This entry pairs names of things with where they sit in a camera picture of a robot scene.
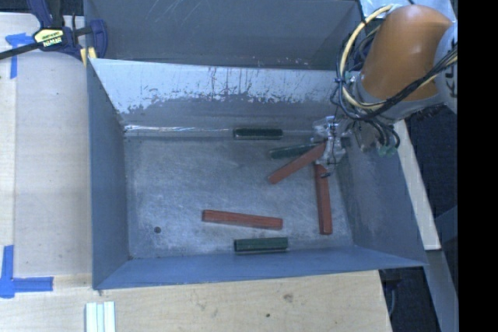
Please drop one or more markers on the grey metal bin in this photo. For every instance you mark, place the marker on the grey metal bin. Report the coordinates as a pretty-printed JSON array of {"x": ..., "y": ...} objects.
[{"x": 218, "y": 182}]

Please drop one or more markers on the pale wood board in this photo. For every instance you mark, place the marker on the pale wood board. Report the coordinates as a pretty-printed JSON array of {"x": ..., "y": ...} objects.
[{"x": 54, "y": 167}]

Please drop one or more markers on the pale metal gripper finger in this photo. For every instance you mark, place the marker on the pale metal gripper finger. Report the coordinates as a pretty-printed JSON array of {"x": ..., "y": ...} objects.
[
  {"x": 326, "y": 128},
  {"x": 334, "y": 154}
]

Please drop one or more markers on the dark green flat block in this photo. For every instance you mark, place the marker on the dark green flat block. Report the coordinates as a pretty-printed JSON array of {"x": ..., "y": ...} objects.
[
  {"x": 257, "y": 133},
  {"x": 290, "y": 151},
  {"x": 260, "y": 245}
]

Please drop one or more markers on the red-brown flat block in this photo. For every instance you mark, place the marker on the red-brown flat block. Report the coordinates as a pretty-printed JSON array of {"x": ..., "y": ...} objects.
[
  {"x": 292, "y": 167},
  {"x": 323, "y": 206},
  {"x": 241, "y": 219}
]

